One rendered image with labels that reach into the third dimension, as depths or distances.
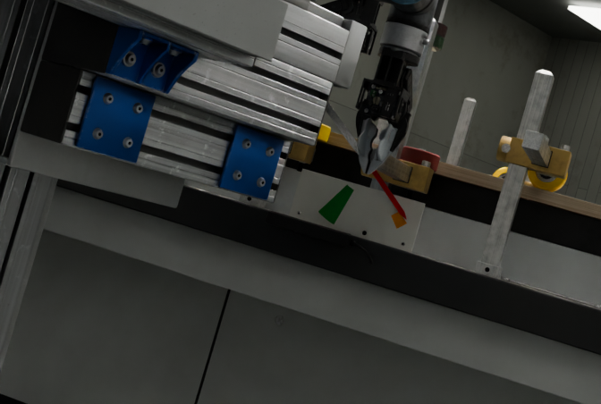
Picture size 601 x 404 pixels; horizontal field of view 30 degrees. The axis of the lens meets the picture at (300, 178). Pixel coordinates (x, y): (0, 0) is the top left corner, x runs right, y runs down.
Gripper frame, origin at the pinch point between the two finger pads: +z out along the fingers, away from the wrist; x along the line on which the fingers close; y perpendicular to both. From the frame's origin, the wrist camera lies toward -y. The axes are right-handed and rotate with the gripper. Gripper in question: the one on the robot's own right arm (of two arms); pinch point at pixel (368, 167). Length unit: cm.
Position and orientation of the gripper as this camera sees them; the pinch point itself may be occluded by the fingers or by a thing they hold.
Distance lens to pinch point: 192.7
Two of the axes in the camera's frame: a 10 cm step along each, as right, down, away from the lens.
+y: -2.7, -1.0, -9.6
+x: 9.2, 2.7, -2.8
